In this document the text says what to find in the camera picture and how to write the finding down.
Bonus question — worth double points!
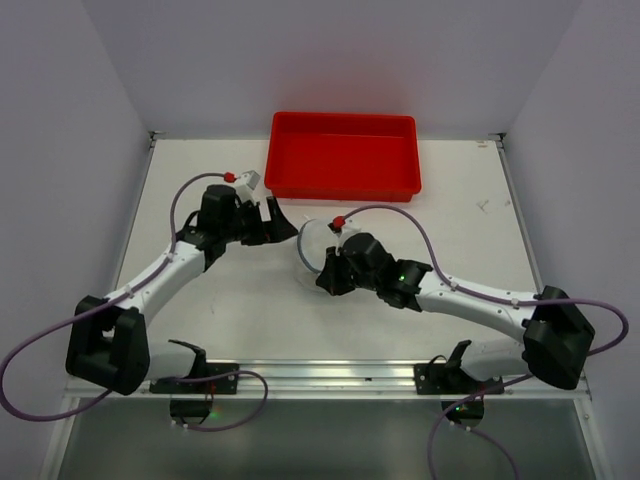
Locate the white mesh laundry bag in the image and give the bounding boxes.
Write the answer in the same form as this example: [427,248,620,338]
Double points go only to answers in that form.
[296,219,342,274]

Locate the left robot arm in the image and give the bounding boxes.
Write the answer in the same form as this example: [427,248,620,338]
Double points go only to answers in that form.
[65,184,298,395]

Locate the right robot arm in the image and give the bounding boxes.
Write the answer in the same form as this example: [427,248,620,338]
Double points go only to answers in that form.
[316,233,595,390]

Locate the red plastic tray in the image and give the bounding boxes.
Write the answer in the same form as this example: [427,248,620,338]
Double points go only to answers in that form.
[264,111,422,202]

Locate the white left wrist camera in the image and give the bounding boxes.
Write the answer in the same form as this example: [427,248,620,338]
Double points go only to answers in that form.
[232,170,261,205]

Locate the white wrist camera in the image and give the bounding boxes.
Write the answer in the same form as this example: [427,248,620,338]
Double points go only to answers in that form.
[232,170,261,205]
[328,216,362,250]

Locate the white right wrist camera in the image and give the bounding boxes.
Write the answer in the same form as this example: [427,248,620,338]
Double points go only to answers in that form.
[328,216,362,250]

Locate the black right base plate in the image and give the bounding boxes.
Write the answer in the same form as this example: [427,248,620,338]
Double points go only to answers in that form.
[413,363,505,395]

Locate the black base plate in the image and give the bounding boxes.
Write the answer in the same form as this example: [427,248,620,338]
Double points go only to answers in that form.
[149,362,239,395]
[413,363,505,395]

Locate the aluminium frame rail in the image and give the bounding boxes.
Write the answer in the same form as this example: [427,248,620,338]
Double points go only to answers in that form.
[64,360,591,401]

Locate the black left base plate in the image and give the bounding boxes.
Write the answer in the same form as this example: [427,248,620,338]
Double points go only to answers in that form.
[149,362,239,395]

